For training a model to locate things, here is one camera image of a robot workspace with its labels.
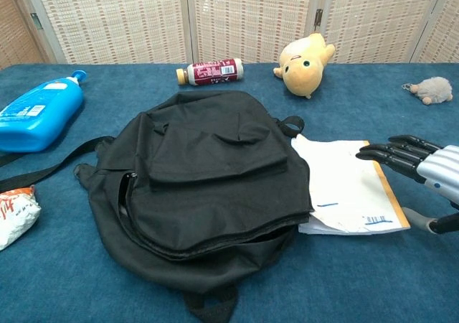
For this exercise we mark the orange white snack packet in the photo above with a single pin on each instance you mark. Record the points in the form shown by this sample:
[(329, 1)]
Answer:
[(18, 219)]

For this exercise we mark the black backpack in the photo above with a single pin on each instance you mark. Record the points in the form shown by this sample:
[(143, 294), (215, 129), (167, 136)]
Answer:
[(215, 194)]

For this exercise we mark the woven folding screen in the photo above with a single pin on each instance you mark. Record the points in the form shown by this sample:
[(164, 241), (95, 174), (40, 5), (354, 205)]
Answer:
[(107, 21)]

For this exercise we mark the yellow plush toy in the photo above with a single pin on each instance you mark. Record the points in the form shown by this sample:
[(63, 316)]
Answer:
[(301, 68)]

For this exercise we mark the blue detergent pump bottle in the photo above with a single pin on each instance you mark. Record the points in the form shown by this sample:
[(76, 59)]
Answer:
[(39, 115)]

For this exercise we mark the yellow white notebook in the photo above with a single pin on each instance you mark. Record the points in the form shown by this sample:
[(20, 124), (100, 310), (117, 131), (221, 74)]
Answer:
[(351, 194)]

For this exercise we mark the drink bottle, maroon label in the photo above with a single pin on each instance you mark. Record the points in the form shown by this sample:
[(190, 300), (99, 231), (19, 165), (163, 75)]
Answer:
[(211, 71)]

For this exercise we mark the right robot hand, silver black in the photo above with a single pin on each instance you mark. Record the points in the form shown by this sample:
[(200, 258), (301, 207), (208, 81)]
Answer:
[(439, 168)]

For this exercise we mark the blue felt table cover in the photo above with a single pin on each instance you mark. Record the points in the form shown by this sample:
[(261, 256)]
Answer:
[(358, 283)]

